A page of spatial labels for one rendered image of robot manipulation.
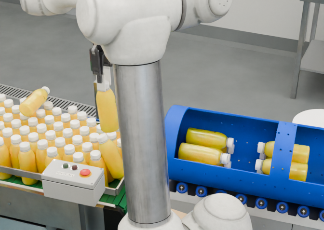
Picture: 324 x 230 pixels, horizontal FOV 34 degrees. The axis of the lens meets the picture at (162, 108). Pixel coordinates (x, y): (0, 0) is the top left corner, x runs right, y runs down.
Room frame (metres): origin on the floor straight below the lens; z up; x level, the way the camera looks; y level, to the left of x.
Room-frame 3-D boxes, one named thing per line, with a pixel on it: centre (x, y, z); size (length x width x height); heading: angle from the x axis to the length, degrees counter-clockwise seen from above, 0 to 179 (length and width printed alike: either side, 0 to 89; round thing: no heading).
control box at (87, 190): (1.49, 0.32, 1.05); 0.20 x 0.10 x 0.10; 73
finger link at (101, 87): (1.56, 0.20, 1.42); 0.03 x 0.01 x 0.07; 72
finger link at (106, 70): (1.61, 0.19, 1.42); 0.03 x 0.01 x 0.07; 72
